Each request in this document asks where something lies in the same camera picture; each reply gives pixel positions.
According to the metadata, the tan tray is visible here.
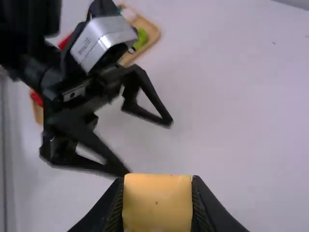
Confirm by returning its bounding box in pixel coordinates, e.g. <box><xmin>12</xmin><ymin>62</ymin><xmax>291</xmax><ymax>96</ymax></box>
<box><xmin>30</xmin><ymin>3</ymin><xmax>162</xmax><ymax>125</ymax></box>

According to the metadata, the large red toy brick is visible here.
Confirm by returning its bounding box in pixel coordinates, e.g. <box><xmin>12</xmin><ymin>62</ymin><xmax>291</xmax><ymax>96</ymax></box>
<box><xmin>57</xmin><ymin>33</ymin><xmax>73</xmax><ymax>49</ymax></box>

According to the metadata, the red wheeled toy base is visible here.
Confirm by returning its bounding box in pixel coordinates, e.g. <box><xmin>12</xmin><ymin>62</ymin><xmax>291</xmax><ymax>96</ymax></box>
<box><xmin>29</xmin><ymin>90</ymin><xmax>44</xmax><ymax>107</ymax></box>

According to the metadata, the yellow toy car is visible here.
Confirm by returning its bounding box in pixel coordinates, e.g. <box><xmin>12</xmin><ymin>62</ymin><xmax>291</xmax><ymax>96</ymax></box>
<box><xmin>122</xmin><ymin>173</ymin><xmax>194</xmax><ymax>232</ymax></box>

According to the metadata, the green wheeled toy base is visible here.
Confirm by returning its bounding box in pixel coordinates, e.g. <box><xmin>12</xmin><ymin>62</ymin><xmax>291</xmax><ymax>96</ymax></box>
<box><xmin>130</xmin><ymin>27</ymin><xmax>149</xmax><ymax>54</ymax></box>

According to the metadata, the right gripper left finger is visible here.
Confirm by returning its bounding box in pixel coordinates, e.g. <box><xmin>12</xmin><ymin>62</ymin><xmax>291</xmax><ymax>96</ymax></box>
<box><xmin>67</xmin><ymin>177</ymin><xmax>126</xmax><ymax>232</ymax></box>

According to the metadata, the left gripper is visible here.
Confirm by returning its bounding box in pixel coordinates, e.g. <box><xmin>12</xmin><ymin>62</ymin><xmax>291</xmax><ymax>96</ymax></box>
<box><xmin>39</xmin><ymin>21</ymin><xmax>175</xmax><ymax>179</ymax></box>

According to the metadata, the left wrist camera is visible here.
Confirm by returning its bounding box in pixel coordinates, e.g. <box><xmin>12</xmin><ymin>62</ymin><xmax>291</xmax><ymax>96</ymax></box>
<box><xmin>69</xmin><ymin>14</ymin><xmax>139</xmax><ymax>73</ymax></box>

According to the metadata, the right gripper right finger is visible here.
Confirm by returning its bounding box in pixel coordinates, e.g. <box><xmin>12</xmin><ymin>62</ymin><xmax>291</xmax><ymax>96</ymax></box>
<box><xmin>191</xmin><ymin>174</ymin><xmax>252</xmax><ymax>232</ymax></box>

